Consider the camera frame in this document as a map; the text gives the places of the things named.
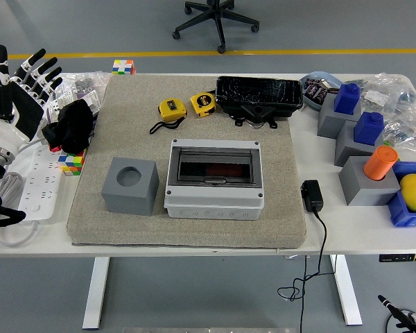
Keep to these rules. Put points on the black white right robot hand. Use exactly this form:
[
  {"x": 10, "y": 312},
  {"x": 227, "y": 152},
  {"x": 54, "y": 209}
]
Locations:
[{"x": 409, "y": 320}]

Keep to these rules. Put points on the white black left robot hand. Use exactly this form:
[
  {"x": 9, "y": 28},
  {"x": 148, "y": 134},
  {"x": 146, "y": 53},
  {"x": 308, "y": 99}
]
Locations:
[{"x": 24, "y": 114}]

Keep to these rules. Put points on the orange cylinder battery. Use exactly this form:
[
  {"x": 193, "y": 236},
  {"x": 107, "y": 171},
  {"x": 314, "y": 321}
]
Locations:
[{"x": 223, "y": 170}]

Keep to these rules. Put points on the grey electrical box clear lid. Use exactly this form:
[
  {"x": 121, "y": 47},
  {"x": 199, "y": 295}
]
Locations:
[{"x": 211, "y": 208}]

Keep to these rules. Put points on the small red block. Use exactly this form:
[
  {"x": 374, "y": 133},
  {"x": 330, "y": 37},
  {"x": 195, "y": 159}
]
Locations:
[{"x": 54, "y": 148}]

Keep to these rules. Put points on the black cloth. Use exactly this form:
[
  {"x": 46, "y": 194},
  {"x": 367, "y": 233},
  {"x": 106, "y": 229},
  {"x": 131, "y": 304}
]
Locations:
[{"x": 73, "y": 125}]

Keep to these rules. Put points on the black table control panel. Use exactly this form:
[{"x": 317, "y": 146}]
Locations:
[{"x": 395, "y": 258}]

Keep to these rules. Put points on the white table leg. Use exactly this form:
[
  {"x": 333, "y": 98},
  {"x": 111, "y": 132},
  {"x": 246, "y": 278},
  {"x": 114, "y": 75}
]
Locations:
[
  {"x": 346, "y": 295},
  {"x": 97, "y": 295}
]

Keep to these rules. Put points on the clear bag with screws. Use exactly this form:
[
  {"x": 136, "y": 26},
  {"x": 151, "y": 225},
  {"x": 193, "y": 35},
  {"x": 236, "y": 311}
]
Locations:
[{"x": 86, "y": 83}]

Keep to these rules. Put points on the white power strip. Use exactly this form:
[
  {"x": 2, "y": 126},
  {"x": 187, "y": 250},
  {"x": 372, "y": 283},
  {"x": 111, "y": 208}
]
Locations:
[{"x": 41, "y": 187}]

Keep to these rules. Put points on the blue plastic bin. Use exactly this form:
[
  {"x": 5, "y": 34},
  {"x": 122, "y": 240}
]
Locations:
[{"x": 402, "y": 215}]

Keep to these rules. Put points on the colourful puzzle cube white crossed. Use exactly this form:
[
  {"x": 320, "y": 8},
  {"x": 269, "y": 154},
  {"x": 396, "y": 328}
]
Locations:
[{"x": 123, "y": 67}]

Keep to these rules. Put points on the grey holder block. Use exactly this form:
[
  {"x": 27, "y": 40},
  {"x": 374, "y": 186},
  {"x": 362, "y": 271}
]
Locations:
[
  {"x": 346, "y": 149},
  {"x": 364, "y": 190},
  {"x": 327, "y": 121}
]

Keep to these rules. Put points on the grey block with round hole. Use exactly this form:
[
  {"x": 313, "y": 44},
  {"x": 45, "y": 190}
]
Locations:
[{"x": 131, "y": 201}]

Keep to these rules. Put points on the black power adapter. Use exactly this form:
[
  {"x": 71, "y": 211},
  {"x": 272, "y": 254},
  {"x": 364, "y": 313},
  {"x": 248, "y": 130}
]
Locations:
[{"x": 312, "y": 196}]

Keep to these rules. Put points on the orange cylinder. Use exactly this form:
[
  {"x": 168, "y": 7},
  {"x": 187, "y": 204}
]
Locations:
[{"x": 379, "y": 163}]

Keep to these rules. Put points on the clear plastic parts bag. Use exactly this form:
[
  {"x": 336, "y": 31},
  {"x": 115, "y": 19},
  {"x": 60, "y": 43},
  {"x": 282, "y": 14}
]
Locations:
[
  {"x": 409, "y": 128},
  {"x": 378, "y": 97}
]

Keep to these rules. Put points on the blue square plug block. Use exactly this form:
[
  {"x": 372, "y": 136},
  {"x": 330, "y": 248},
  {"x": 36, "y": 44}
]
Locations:
[
  {"x": 346, "y": 98},
  {"x": 367, "y": 128}
]

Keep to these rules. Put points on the grey-brown mat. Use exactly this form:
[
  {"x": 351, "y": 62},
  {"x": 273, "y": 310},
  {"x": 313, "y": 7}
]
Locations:
[{"x": 194, "y": 232}]

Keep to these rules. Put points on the black office chair base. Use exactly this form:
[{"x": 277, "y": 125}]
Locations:
[{"x": 219, "y": 21}]

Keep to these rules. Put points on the black plastic tray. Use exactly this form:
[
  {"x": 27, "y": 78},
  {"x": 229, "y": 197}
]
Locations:
[{"x": 260, "y": 92}]

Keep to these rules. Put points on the light blue bowl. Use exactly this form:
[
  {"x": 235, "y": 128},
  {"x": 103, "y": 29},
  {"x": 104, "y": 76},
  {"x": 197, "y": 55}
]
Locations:
[{"x": 310, "y": 103}]

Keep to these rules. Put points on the dark printed packet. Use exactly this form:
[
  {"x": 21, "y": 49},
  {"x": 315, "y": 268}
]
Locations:
[{"x": 315, "y": 92}]

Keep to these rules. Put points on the white switch module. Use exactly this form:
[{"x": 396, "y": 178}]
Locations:
[{"x": 90, "y": 100}]

